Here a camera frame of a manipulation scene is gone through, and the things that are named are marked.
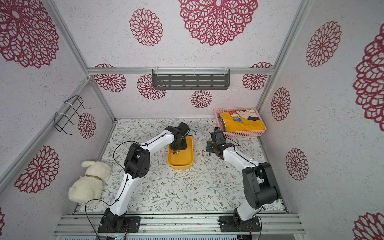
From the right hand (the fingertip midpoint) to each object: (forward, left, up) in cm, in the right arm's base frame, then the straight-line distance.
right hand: (210, 143), depth 93 cm
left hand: (+1, +19, -8) cm, 21 cm away
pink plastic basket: (+35, -8, -6) cm, 36 cm away
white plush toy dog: (-29, +64, +1) cm, 70 cm away
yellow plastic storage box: (-8, +16, -8) cm, 20 cm away
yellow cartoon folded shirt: (+24, -25, -4) cm, 34 cm away
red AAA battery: (-1, +4, -10) cm, 11 cm away
